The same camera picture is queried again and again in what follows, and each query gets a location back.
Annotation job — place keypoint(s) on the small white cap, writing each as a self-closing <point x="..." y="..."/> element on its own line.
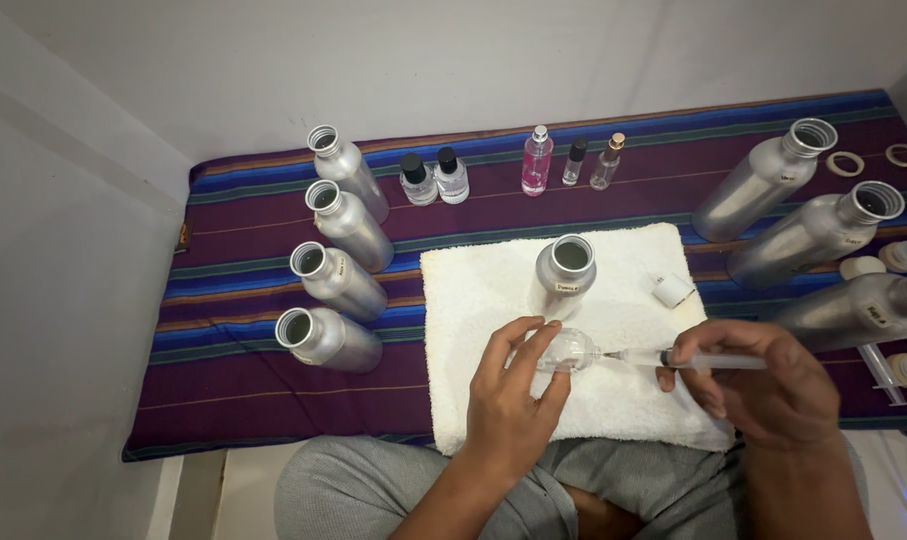
<point x="673" y="291"/>

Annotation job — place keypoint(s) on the small aluminium bottle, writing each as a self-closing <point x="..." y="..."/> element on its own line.
<point x="562" y="289"/>
<point x="344" y="285"/>
<point x="352" y="176"/>
<point x="337" y="343"/>
<point x="356" y="229"/>

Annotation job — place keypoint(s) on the person's grey shorts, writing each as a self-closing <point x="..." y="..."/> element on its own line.
<point x="348" y="487"/>

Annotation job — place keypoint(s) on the person's left hand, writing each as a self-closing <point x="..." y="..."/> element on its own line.
<point x="506" y="412"/>

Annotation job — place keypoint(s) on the person's right hand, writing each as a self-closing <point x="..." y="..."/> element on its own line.
<point x="776" y="390"/>

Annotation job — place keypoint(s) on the pink perfume bottle silver cap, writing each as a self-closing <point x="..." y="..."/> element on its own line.
<point x="536" y="169"/>

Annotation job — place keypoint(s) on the large aluminium bottle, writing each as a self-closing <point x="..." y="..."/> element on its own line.
<point x="843" y="311"/>
<point x="798" y="244"/>
<point x="753" y="187"/>

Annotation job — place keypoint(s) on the purple striped cloth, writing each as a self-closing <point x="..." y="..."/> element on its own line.
<point x="273" y="405"/>

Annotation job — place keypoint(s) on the slim clear vial black cap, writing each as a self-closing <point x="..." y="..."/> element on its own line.
<point x="573" y="165"/>

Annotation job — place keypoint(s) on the clear syringe with needle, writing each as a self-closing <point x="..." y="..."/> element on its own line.
<point x="637" y="357"/>

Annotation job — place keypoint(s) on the round glass bottle black cap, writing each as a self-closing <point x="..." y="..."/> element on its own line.
<point x="452" y="184"/>
<point x="419" y="187"/>

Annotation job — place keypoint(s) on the clear round glass bottle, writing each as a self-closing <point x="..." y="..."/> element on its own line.
<point x="573" y="349"/>

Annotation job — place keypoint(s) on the empty clear plastic syringe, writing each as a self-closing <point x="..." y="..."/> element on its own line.
<point x="882" y="371"/>

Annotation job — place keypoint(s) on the white terry towel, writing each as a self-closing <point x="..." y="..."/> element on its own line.
<point x="483" y="300"/>

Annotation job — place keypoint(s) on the clear spray bottle gold cap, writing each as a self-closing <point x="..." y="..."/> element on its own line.
<point x="605" y="169"/>

